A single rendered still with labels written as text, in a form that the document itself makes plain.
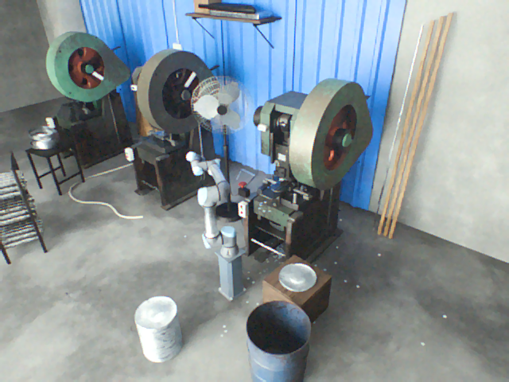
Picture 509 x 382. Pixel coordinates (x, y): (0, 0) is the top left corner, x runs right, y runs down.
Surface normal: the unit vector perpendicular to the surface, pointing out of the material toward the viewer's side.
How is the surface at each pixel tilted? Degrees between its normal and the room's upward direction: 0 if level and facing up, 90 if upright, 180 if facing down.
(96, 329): 0
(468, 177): 90
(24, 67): 90
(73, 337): 0
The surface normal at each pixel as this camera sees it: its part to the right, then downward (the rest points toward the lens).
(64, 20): 0.77, 0.33
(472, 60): -0.64, 0.42
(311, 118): -0.51, -0.18
